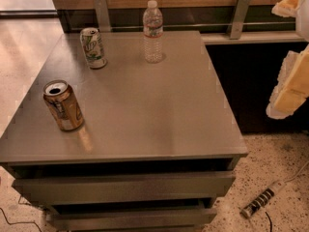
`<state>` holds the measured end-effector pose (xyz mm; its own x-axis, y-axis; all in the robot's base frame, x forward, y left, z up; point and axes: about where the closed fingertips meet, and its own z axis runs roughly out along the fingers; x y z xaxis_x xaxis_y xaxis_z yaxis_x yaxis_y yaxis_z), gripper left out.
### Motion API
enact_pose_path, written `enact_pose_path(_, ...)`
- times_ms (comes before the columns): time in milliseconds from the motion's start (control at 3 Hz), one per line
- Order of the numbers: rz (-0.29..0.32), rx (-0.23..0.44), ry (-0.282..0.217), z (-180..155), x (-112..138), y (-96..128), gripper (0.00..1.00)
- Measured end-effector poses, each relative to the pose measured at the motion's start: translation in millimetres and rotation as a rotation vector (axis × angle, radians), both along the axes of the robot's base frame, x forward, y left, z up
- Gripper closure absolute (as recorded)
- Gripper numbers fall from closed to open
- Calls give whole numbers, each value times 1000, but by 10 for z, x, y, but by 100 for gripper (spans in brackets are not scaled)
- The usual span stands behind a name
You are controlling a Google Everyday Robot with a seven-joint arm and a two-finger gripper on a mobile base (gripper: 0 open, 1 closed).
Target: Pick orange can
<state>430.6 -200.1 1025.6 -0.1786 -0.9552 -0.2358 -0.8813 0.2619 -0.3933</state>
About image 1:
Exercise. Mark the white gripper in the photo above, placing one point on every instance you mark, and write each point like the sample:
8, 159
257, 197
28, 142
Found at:
303, 23

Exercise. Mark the orange soda can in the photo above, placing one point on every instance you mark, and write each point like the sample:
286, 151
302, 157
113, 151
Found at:
63, 105

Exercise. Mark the green white soda can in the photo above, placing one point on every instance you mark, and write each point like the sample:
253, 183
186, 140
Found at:
91, 42

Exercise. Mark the clear plastic water bottle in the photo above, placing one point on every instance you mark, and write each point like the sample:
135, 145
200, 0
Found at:
153, 32

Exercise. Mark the grey drawer cabinet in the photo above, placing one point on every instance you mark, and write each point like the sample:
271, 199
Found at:
139, 118

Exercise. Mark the white power strip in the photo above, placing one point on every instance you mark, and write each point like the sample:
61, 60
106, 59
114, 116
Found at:
262, 199

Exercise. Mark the lower grey drawer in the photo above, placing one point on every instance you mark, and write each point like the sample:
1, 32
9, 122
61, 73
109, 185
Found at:
133, 220

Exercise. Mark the grey drawer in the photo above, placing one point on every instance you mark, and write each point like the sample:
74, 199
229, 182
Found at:
127, 188
133, 220

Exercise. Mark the upper grey drawer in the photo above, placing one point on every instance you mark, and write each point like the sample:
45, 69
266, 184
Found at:
127, 188

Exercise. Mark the horizontal metal rail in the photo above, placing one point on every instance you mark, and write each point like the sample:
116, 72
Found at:
219, 27

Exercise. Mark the right metal bracket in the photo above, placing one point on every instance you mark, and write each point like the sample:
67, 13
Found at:
239, 15

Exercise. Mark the metal bracket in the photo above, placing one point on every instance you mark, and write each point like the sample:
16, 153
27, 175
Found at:
239, 15
102, 14

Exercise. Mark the left metal bracket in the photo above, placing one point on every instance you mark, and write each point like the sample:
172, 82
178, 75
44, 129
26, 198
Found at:
102, 14

